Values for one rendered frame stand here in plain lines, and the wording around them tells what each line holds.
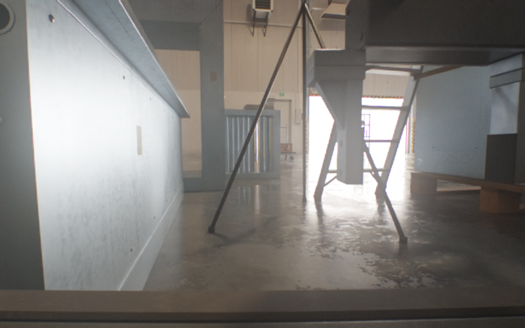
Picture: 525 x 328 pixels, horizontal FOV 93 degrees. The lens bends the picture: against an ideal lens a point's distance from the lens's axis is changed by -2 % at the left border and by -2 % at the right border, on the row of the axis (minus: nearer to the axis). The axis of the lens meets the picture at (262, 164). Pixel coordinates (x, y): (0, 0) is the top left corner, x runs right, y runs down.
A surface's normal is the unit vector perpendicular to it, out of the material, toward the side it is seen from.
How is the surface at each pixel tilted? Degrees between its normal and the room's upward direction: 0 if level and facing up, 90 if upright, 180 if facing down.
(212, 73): 90
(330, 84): 90
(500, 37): 90
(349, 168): 90
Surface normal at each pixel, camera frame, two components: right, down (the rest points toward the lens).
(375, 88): 0.15, 0.07
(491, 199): -0.99, 0.02
